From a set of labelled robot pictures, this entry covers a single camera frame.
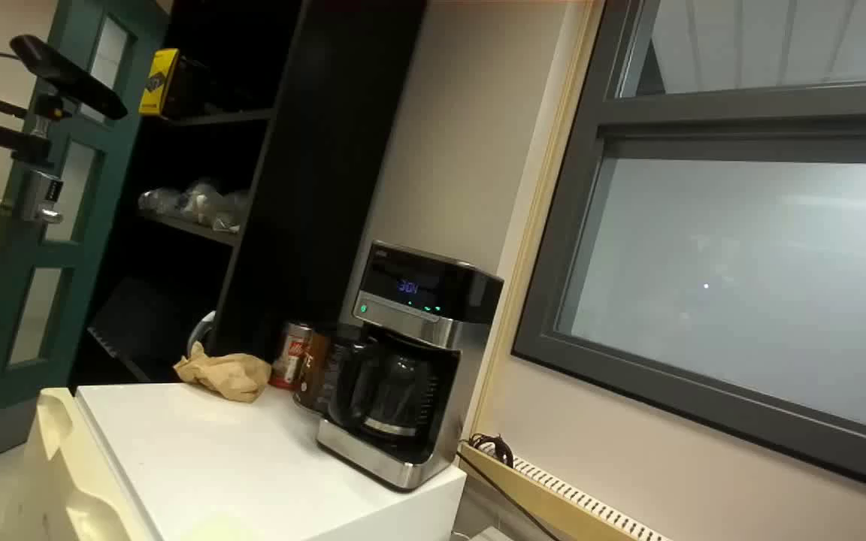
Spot glass carafe black handle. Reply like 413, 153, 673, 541
323, 326, 463, 467

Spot crumpled brown paper bag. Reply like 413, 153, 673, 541
172, 340, 274, 406

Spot small coffee can grey lid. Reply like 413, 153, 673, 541
267, 319, 315, 395

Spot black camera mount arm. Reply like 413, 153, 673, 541
0, 93, 53, 170

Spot yellow box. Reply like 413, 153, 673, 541
140, 45, 183, 120

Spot black shelf unit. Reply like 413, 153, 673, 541
70, 0, 431, 387

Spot black silver coffee maker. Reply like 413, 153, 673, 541
315, 240, 507, 493

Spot white mini fridge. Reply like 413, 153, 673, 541
26, 380, 469, 541

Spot black cable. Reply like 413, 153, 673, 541
467, 431, 518, 469

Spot grey window frame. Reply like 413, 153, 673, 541
507, 0, 866, 502

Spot silver door lock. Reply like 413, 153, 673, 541
0, 167, 67, 230

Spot clear plastic bags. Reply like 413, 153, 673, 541
135, 179, 254, 240

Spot black camera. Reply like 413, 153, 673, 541
7, 32, 133, 123

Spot large coffee can black lid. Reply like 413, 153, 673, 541
294, 329, 336, 412

